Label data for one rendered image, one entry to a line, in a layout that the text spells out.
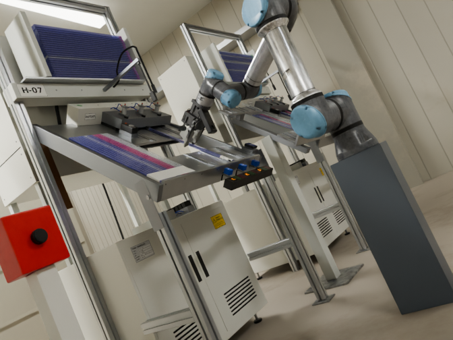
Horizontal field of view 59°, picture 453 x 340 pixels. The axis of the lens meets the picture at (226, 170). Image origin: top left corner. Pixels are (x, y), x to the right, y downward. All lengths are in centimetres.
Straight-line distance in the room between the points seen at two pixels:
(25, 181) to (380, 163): 144
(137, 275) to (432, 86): 363
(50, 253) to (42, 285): 8
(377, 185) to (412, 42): 328
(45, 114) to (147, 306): 102
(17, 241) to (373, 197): 107
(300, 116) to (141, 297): 86
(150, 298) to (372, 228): 83
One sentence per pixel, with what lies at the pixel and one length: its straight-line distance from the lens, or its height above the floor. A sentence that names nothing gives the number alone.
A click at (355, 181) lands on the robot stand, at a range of 143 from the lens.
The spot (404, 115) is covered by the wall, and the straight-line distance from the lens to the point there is 454.
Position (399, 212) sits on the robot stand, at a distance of 143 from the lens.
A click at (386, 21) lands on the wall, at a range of 465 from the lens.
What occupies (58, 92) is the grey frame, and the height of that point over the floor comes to 134.
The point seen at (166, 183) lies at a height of 72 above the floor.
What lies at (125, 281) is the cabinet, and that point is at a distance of 159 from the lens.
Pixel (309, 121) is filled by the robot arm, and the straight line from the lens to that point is 134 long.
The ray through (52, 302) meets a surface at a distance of 120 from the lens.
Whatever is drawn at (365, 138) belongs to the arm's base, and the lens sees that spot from 146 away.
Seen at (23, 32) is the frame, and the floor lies 162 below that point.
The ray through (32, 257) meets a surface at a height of 65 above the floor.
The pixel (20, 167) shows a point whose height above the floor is 110.
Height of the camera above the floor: 55
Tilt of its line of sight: 5 degrees up
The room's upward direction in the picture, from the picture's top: 25 degrees counter-clockwise
